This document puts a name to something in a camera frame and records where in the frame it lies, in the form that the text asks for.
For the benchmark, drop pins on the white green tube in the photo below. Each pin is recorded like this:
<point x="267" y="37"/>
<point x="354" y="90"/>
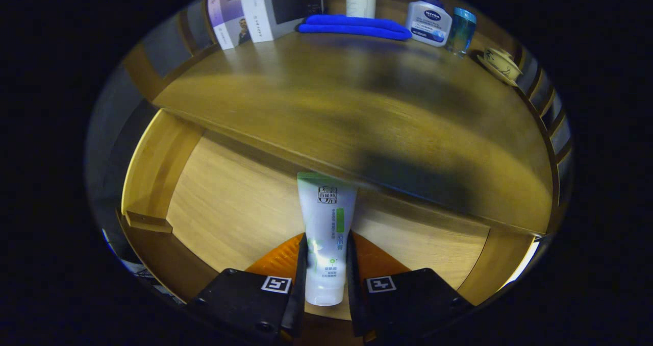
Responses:
<point x="326" y="218"/>

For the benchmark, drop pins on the brown wooden drawer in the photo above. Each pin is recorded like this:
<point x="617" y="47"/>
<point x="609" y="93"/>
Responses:
<point x="229" y="203"/>

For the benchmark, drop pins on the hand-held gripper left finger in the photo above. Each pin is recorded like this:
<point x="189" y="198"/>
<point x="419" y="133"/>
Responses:
<point x="245" y="300"/>

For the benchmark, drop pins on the white book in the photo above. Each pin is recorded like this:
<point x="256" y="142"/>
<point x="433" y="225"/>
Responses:
<point x="265" y="9"/>

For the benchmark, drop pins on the purple book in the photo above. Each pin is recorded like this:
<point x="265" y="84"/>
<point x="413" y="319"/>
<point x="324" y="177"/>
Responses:
<point x="227" y="17"/>

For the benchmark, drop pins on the beige lidded teacup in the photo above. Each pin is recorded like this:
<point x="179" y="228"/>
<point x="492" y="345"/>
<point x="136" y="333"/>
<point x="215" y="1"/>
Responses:
<point x="502" y="65"/>

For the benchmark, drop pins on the teal bottle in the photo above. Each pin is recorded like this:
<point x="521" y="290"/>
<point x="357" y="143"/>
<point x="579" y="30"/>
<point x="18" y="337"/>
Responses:
<point x="460" y="32"/>

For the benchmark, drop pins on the wooden countertop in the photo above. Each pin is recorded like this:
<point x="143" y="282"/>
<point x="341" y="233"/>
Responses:
<point x="331" y="91"/>

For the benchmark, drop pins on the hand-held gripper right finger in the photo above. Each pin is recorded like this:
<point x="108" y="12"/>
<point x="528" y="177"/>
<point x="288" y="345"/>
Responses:
<point x="413" y="300"/>

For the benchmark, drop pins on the brown wooden cabinet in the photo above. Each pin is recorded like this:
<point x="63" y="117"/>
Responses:
<point x="135" y="70"/>

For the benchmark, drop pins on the blue folded cloth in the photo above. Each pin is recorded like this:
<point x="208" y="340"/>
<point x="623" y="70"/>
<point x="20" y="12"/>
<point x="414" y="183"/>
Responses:
<point x="357" y="27"/>

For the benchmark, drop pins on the white bottle blue cap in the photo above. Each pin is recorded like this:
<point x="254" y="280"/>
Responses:
<point x="428" y="24"/>

